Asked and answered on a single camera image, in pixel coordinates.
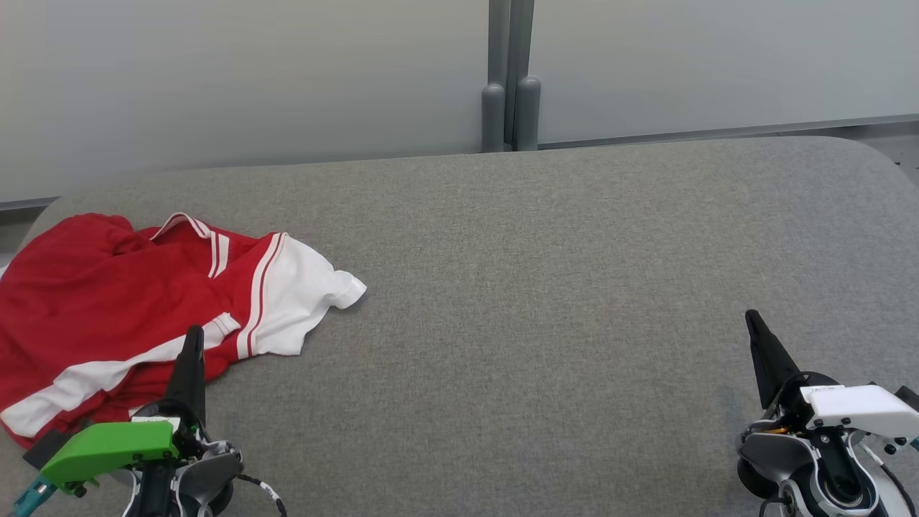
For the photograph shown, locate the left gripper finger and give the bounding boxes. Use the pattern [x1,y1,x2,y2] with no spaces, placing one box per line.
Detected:
[165,325,207,424]

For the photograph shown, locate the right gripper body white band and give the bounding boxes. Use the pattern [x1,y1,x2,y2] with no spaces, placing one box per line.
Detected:
[772,371,919,440]

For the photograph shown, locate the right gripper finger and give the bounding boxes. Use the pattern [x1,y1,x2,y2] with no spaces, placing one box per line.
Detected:
[745,309,801,410]

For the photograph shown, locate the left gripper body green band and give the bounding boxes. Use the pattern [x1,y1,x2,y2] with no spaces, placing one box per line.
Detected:
[39,400,205,496]

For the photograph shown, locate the red shorts with white bands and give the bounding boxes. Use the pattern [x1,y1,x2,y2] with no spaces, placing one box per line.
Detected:
[0,313,242,450]

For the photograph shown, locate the red jersey with white sleeves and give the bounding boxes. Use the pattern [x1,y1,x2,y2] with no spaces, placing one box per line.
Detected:
[0,212,368,403]

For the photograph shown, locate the grey fabric sofa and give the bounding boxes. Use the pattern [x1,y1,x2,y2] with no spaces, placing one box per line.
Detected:
[0,135,919,517]

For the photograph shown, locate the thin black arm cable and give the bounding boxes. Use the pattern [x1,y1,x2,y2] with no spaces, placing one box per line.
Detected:
[237,472,288,517]
[880,463,918,517]

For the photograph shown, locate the grey wall base rail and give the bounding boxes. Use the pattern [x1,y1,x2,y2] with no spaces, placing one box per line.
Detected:
[538,113,919,150]
[0,197,60,213]

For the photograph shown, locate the grey round-capped post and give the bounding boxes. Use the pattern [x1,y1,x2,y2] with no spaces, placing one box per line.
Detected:
[516,77,541,152]
[481,83,505,153]

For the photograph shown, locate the grey vertical partition frame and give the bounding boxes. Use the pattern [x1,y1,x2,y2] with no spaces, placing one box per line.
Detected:
[488,0,536,144]

